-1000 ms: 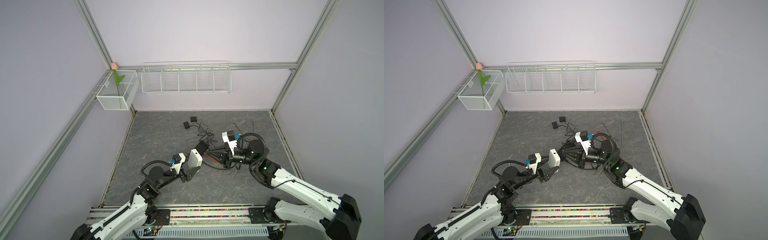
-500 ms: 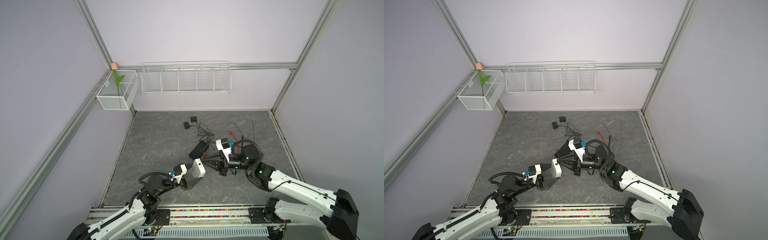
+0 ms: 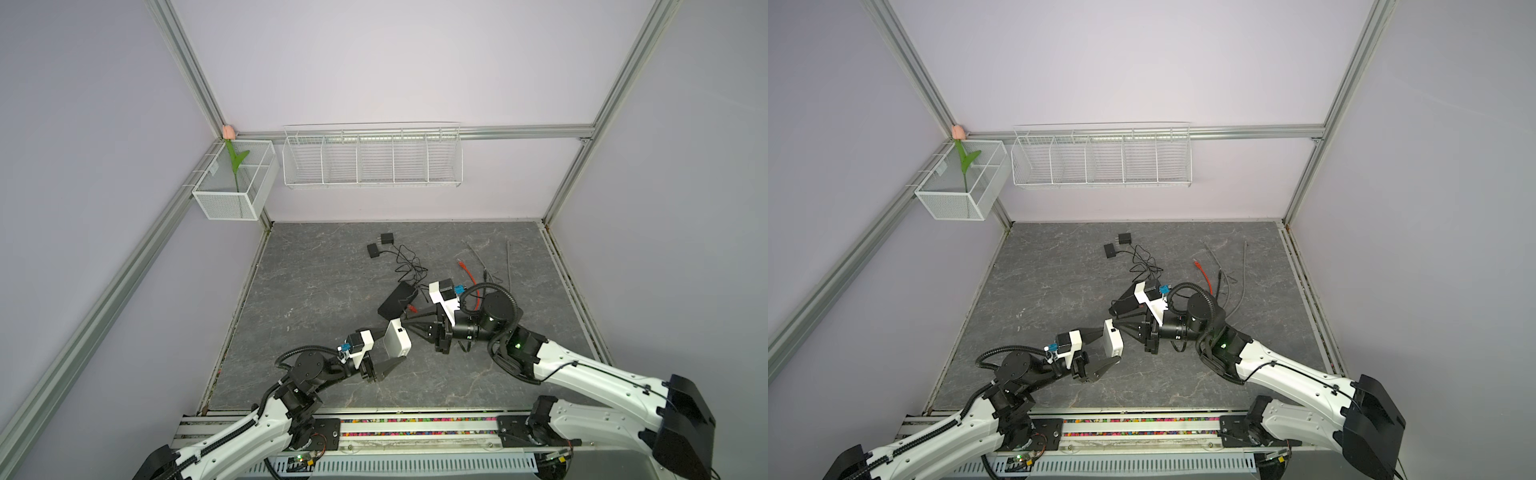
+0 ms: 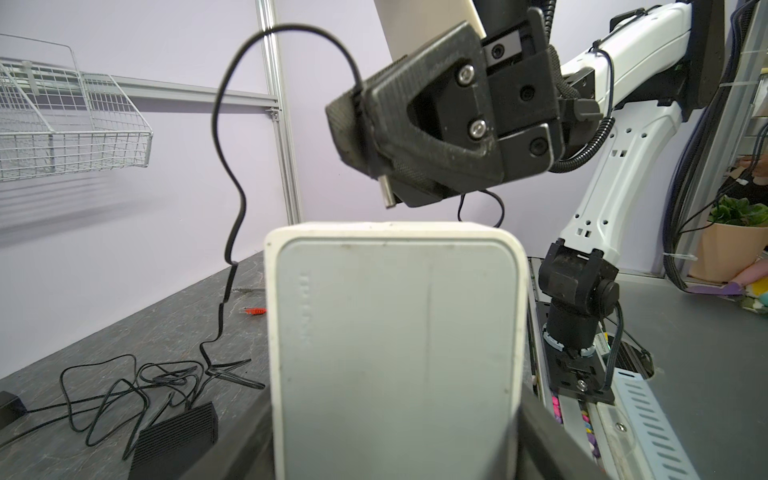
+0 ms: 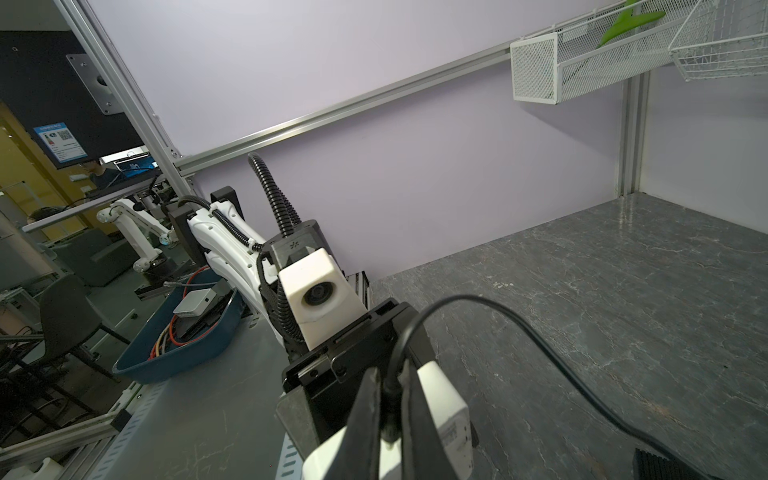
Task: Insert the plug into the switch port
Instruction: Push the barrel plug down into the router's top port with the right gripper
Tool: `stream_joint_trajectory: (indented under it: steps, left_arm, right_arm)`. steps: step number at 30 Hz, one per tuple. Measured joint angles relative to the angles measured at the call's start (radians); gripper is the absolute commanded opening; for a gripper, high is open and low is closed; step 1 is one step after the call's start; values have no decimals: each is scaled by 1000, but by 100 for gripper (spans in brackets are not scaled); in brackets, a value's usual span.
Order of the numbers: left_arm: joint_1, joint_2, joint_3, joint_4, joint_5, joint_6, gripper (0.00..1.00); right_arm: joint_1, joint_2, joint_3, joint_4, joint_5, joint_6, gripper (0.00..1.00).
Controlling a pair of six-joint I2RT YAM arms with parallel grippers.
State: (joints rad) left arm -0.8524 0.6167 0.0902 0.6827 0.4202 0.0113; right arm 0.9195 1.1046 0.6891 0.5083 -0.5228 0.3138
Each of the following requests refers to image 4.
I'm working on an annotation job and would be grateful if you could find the white wire wall basket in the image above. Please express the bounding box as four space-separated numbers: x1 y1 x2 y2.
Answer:
1 33 153 182

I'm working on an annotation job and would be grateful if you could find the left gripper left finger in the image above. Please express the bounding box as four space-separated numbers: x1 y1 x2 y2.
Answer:
181 389 273 479

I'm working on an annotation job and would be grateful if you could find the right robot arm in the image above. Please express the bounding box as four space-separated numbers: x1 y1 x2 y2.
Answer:
326 1 725 404

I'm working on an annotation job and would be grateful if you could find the thin black adapter cable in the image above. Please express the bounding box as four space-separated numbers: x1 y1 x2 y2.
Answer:
197 22 506 373

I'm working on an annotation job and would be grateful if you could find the black ribbed network switch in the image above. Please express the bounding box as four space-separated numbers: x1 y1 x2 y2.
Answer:
128 402 219 480

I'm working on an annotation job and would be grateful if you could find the potted green plant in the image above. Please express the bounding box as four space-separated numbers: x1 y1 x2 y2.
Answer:
689 195 767 283

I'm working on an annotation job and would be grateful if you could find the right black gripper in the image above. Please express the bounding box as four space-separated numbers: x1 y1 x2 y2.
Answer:
325 7 564 207

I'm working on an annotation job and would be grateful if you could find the white network switch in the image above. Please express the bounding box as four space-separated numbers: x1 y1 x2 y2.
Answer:
264 222 530 479

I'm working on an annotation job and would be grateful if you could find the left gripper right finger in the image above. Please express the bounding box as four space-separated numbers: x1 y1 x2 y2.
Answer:
517 386 609 480

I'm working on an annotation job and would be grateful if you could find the black power adapter near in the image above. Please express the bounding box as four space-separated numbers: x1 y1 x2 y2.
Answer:
0 391 28 430

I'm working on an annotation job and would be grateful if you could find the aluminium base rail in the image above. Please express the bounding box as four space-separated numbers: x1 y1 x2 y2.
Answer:
528 257 699 479

